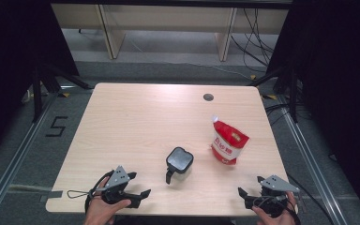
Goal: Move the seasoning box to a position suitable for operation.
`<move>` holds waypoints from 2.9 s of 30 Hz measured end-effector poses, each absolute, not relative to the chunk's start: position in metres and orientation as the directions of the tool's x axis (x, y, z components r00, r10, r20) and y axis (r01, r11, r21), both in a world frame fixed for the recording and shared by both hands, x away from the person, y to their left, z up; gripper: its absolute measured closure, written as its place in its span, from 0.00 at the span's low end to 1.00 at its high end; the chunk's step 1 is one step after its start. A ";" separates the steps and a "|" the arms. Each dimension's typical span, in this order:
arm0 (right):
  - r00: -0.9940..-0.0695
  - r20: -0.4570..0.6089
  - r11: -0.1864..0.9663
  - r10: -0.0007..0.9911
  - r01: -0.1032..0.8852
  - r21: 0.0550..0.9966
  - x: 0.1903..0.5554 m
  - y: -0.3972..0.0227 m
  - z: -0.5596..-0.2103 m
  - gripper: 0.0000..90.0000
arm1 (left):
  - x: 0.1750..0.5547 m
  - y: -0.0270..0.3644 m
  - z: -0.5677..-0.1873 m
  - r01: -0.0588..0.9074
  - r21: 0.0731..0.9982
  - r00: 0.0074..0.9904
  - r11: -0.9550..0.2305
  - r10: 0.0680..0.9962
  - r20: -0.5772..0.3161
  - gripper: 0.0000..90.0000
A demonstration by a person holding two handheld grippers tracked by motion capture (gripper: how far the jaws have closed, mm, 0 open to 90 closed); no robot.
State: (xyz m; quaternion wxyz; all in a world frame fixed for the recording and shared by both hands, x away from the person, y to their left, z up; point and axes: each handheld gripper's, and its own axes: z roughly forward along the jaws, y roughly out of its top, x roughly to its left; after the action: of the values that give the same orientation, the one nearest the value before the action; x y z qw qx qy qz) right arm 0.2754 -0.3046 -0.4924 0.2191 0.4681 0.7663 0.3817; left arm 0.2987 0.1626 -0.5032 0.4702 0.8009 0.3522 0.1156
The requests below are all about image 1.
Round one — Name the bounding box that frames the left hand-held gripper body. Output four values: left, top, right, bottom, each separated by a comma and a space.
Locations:
95, 165, 131, 204

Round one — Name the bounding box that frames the metal floor rail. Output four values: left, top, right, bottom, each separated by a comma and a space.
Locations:
0, 93, 59, 225
280, 96, 347, 225

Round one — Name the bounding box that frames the red and white sugar bag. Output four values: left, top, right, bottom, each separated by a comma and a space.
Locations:
210, 115, 250, 166

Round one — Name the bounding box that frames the thin cord loop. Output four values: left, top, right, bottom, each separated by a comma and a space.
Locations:
67, 188, 92, 200

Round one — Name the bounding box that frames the person's left hand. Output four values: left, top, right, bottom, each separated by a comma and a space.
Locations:
82, 175, 132, 225

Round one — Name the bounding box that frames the bundle of black cables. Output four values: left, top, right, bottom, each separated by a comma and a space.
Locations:
230, 7, 279, 75

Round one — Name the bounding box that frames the beige wooden desk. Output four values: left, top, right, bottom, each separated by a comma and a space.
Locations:
51, 3, 291, 62

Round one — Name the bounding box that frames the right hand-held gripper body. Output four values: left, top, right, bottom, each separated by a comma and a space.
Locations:
245, 174, 301, 218

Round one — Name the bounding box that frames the black floor cable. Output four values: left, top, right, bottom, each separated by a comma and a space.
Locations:
286, 173, 336, 225

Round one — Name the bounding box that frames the black curtain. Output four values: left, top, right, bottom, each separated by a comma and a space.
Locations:
0, 0, 80, 165
265, 0, 360, 218

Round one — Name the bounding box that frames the person's right hand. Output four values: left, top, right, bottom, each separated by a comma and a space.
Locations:
251, 190, 300, 225

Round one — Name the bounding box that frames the grey tape strip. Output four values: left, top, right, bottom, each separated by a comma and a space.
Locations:
39, 189, 65, 203

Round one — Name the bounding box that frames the black metal stand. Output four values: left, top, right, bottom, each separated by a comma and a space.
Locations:
32, 63, 92, 124
247, 67, 300, 124

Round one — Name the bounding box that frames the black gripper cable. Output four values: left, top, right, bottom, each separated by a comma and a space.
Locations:
83, 170, 115, 214

